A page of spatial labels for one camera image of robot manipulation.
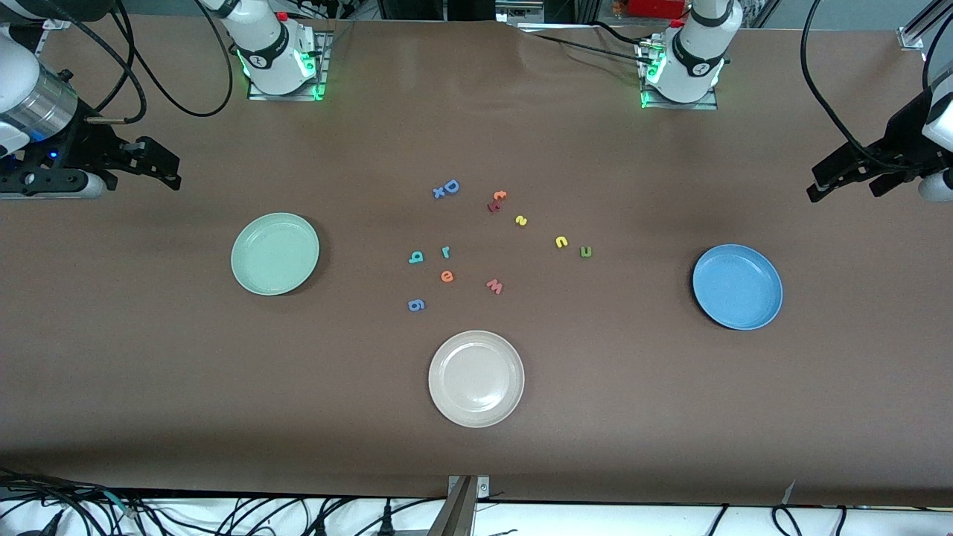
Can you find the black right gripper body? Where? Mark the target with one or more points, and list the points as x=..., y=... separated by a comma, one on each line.
x=80, y=145

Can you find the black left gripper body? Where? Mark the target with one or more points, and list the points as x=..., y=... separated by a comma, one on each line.
x=899, y=143

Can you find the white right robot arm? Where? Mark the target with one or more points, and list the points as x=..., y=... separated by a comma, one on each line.
x=260, y=37

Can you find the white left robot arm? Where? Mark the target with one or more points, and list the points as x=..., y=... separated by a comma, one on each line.
x=696, y=52

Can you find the light green plate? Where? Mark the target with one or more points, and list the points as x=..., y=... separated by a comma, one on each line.
x=275, y=254

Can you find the blue plate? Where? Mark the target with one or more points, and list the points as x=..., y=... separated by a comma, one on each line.
x=737, y=286

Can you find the brown table cover sheet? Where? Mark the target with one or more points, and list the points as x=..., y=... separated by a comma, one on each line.
x=149, y=372

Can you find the red box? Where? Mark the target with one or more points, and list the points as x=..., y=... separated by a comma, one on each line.
x=655, y=7

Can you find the blue foam letter D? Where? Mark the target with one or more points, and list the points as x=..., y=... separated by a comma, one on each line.
x=447, y=186

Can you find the blue foam letter g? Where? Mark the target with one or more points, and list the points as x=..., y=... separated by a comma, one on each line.
x=416, y=304

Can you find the black equipment box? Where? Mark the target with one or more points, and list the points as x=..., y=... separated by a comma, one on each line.
x=417, y=7

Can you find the white paper scrap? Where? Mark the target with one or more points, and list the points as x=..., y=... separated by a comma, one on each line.
x=788, y=491

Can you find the red foam letter w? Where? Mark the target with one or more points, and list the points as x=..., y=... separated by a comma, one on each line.
x=494, y=286

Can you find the beige plate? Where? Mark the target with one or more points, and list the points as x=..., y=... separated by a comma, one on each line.
x=476, y=379

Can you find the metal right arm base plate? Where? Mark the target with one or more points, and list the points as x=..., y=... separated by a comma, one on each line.
x=283, y=97

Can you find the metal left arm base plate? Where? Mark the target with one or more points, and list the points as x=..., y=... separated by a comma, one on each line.
x=677, y=106

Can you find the silver metal frame piece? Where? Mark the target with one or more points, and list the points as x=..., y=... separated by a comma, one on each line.
x=536, y=15

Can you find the metal corner bracket with screw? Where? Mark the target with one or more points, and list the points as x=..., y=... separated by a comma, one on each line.
x=482, y=487

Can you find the grey aluminium profile post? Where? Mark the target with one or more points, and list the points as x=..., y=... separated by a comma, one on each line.
x=456, y=517

